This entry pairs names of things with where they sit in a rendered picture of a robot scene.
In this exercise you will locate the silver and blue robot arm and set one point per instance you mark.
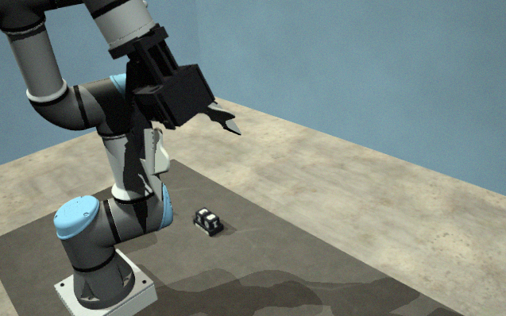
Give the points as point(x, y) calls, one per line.
point(88, 228)

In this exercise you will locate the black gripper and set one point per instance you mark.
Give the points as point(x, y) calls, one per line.
point(181, 95)

